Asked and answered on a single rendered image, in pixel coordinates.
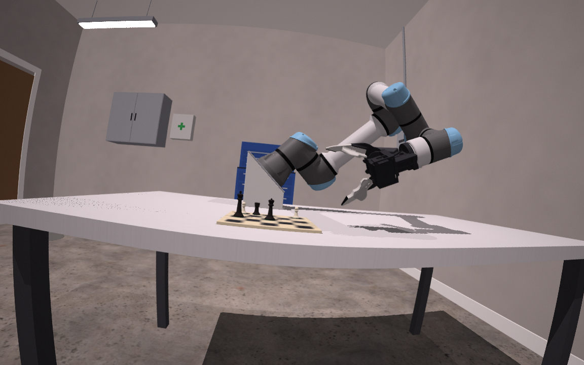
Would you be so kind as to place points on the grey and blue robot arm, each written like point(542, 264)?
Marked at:
point(394, 110)

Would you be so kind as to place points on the black and cream chessboard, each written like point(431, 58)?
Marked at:
point(281, 223)

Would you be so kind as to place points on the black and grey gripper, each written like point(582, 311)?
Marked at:
point(381, 165)

